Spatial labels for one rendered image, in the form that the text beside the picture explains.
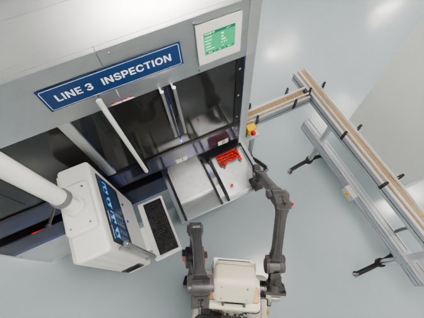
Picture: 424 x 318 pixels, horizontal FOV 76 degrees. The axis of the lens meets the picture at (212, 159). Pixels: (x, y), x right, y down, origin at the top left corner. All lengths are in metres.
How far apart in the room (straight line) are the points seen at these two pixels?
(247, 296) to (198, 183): 0.93
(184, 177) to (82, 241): 0.95
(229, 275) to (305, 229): 1.66
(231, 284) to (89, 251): 0.67
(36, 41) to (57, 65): 0.17
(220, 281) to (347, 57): 3.61
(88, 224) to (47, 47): 0.76
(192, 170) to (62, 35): 1.27
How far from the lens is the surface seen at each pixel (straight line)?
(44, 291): 3.30
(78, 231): 1.41
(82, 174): 1.54
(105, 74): 1.22
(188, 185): 2.07
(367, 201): 2.64
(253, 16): 1.34
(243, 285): 1.42
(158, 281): 2.88
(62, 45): 1.24
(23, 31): 1.39
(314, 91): 2.50
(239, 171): 2.09
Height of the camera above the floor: 2.80
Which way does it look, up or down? 64 degrees down
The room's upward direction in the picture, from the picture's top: 6 degrees counter-clockwise
